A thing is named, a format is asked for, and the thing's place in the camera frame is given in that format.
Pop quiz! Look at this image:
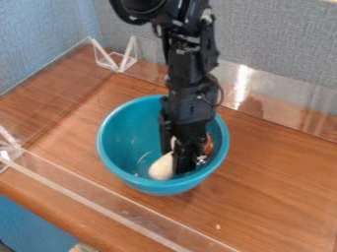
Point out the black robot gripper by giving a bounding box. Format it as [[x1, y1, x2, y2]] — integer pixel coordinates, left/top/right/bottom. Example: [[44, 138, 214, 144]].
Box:
[[159, 80, 220, 174]]

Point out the white brown toy mushroom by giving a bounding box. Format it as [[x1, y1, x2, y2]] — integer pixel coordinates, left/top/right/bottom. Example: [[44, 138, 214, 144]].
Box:
[[149, 134, 213, 180]]

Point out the blue plastic bowl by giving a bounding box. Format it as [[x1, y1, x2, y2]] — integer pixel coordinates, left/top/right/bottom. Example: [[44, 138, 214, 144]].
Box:
[[97, 94, 230, 196]]

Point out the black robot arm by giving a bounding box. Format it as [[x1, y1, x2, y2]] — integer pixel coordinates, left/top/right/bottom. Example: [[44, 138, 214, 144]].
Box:
[[110, 0, 224, 173]]

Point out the clear acrylic front barrier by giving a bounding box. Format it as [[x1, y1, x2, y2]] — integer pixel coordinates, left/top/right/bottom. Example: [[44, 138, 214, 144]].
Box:
[[0, 151, 240, 252]]

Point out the clear acrylic barrier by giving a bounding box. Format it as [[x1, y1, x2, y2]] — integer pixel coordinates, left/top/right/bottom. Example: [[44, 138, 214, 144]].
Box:
[[0, 36, 114, 147], [126, 35, 337, 144], [0, 151, 240, 252]]

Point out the clear acrylic back barrier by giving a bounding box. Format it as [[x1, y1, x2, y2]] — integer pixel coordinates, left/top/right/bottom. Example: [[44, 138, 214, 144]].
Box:
[[126, 35, 337, 144]]

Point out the clear acrylic left barrier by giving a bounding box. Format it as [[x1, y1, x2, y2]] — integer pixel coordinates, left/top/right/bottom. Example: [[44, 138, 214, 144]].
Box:
[[0, 36, 114, 147]]

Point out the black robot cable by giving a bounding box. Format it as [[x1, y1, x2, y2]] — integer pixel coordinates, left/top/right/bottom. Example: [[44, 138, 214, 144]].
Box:
[[200, 78, 225, 107]]

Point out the clear acrylic corner bracket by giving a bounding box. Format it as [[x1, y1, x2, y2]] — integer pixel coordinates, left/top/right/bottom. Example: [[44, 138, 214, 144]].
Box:
[[90, 35, 138, 73]]

